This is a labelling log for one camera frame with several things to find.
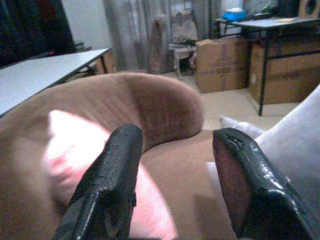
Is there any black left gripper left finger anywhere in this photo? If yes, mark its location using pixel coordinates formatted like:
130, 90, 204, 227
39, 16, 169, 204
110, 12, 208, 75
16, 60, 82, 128
52, 123, 144, 240

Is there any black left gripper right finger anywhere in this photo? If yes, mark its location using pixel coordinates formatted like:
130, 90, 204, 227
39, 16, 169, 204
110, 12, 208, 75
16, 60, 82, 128
212, 127, 320, 240

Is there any brown fabric sofa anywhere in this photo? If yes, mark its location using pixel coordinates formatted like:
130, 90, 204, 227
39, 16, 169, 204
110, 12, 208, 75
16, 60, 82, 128
0, 72, 238, 240

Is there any small cardboard box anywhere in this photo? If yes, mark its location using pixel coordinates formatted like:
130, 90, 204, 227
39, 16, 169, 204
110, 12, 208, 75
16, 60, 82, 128
95, 48, 119, 75

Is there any large plain cardboard box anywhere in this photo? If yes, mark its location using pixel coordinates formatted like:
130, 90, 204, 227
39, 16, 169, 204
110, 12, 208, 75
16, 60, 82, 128
248, 37, 320, 105

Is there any grey-topped folding table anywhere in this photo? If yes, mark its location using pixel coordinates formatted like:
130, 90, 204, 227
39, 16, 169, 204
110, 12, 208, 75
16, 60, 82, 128
0, 47, 113, 118

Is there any cardboard box with purple print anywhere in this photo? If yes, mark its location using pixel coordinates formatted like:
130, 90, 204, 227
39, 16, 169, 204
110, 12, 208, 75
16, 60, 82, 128
195, 36, 251, 95

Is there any tall brown cardboard sheet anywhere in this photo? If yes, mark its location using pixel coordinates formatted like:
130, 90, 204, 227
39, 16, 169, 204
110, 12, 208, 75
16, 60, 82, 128
147, 14, 174, 74

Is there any small white stool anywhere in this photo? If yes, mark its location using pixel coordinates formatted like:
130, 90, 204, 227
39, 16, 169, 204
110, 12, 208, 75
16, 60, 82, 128
167, 42, 198, 80

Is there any grey sheer curtain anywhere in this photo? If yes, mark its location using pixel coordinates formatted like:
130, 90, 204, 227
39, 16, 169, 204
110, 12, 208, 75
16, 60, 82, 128
102, 0, 223, 74

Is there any black screen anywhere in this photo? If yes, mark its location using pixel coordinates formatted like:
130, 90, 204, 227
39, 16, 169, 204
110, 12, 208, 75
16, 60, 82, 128
0, 0, 77, 69

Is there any dark table with black legs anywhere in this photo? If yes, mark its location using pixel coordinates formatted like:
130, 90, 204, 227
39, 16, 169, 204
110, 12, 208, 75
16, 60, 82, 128
214, 15, 320, 117

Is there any blue plastic container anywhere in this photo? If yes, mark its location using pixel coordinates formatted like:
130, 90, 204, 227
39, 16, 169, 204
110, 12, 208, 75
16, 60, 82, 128
220, 7, 248, 21

